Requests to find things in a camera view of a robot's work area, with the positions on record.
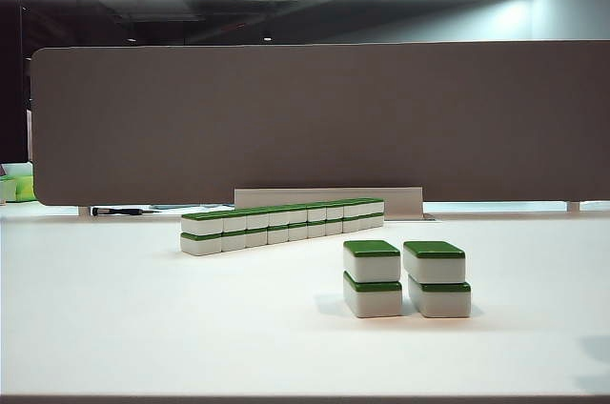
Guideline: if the green plastic object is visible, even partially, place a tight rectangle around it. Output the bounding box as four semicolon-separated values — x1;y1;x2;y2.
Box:
15;173;36;201

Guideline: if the brown desk divider panel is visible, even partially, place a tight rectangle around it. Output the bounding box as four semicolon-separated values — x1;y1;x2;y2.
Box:
29;39;610;208

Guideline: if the black pen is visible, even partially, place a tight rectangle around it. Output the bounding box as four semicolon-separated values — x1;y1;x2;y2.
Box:
91;206;150;215

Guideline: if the beige tile rack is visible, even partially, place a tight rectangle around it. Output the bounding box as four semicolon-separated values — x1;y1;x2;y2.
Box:
234;186;425;220

